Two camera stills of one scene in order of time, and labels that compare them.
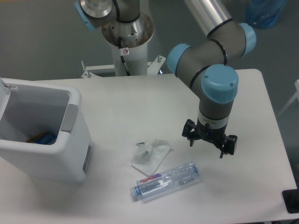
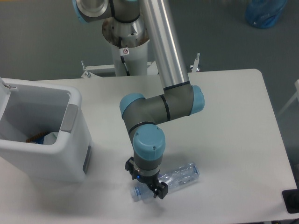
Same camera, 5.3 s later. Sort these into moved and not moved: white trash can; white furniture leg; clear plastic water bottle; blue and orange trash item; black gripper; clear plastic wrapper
Moved: black gripper; clear plastic wrapper
Not moved: clear plastic water bottle; blue and orange trash item; white trash can; white furniture leg
